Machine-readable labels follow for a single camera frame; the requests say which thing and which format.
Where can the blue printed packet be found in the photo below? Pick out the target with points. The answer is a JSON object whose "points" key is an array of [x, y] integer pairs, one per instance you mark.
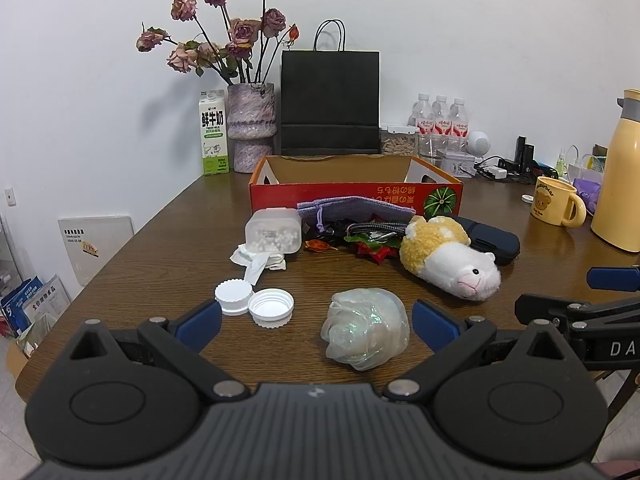
{"points": [[15, 307]]}

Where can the wooden desk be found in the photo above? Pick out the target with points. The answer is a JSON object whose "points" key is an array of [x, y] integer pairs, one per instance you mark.
{"points": [[150, 260]]}

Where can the orange candy wrapper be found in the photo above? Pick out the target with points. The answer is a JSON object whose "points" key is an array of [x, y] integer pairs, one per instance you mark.
{"points": [[316, 246]]}

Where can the white printed packet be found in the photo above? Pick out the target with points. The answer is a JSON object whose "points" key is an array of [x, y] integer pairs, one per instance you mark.
{"points": [[50, 300]]}

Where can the dark blue glasses case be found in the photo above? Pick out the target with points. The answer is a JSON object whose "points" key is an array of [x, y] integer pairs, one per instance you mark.
{"points": [[492, 240]]}

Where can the red cardboard box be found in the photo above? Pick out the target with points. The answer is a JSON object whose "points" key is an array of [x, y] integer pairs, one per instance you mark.
{"points": [[350, 195]]}

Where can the white wall socket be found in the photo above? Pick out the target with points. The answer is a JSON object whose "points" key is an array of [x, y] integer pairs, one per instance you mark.
{"points": [[9, 196]]}

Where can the black paper bag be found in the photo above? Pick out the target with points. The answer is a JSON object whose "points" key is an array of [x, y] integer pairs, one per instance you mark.
{"points": [[330, 100]]}

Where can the white board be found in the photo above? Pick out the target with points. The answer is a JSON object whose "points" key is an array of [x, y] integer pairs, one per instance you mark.
{"points": [[95, 250]]}

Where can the small green bottle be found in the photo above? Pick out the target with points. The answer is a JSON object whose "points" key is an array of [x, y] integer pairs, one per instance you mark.
{"points": [[561, 165]]}

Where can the translucent bead box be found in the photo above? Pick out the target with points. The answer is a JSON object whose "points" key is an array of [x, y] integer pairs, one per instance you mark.
{"points": [[272, 230]]}

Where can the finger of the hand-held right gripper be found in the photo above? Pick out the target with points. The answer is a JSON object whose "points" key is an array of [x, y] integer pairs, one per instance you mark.
{"points": [[615, 279], [545, 308]]}

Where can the clear water bottle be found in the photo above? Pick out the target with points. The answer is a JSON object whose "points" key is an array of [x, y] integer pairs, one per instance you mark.
{"points": [[441, 122], [459, 125], [422, 120]]}

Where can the white round speaker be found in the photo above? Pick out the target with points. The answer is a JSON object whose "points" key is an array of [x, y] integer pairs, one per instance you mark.
{"points": [[479, 143]]}

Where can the clear seed container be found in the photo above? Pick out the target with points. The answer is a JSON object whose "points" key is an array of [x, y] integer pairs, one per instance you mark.
{"points": [[398, 142]]}

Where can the purple knitted pouch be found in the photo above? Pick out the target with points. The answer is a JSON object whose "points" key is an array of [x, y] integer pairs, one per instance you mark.
{"points": [[350, 207]]}

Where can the small cardboard box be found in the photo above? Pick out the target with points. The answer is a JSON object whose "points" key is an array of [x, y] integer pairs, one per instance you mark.
{"points": [[17, 360]]}

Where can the white bottle cap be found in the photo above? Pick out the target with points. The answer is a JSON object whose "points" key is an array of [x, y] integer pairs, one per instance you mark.
{"points": [[234, 297], [270, 307]]}

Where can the purple marbled vase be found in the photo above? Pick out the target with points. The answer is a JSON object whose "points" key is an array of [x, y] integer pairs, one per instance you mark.
{"points": [[251, 125]]}

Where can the yellow white hamster plush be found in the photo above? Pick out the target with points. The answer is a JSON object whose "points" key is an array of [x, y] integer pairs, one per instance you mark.
{"points": [[440, 250]]}

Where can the red artificial rose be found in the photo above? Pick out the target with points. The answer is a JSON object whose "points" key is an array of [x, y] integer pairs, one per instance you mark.
{"points": [[380, 252]]}

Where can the yellow bear mug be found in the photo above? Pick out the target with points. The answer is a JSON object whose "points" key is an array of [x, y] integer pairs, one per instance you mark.
{"points": [[552, 202]]}

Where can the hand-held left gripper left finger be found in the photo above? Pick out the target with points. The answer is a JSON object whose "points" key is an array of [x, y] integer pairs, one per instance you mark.
{"points": [[202, 322]]}

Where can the dried rose bouquet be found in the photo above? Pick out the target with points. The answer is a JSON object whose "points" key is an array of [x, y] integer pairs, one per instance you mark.
{"points": [[240, 30]]}

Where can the white tissue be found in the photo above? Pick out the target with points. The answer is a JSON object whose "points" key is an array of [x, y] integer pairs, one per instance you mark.
{"points": [[255, 262]]}

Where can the yellow thermos jug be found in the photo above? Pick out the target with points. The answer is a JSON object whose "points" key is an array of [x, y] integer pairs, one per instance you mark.
{"points": [[620, 185]]}

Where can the white green milk carton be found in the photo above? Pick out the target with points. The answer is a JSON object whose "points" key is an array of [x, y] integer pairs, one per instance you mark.
{"points": [[215, 135]]}

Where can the black charger stand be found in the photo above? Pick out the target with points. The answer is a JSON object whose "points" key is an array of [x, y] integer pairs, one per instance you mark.
{"points": [[524, 152]]}

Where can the iridescent translucent film ball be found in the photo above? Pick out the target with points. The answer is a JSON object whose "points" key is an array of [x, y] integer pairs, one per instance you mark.
{"points": [[365, 330]]}

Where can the purple plastic bag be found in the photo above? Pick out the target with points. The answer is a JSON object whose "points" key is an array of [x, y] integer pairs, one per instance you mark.
{"points": [[589, 192]]}

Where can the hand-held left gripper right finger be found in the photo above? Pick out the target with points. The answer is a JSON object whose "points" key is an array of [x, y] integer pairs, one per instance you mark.
{"points": [[432, 325]]}

